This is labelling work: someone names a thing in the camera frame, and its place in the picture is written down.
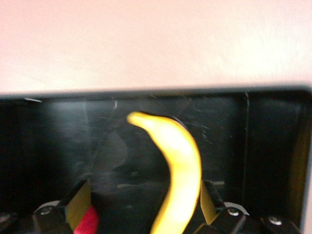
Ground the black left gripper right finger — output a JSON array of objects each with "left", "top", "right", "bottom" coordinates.
[{"left": 200, "top": 180, "right": 248, "bottom": 234}]

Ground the yellow banana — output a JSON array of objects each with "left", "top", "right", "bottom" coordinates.
[{"left": 126, "top": 111, "right": 203, "bottom": 234}]

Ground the matte table cover sheet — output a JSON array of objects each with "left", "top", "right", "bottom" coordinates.
[{"left": 0, "top": 0, "right": 312, "bottom": 234}]

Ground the red apple with yellow dimple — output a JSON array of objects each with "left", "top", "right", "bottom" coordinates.
[{"left": 73, "top": 205, "right": 100, "bottom": 234}]

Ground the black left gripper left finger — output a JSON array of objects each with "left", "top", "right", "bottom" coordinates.
[{"left": 32, "top": 179, "right": 93, "bottom": 234}]

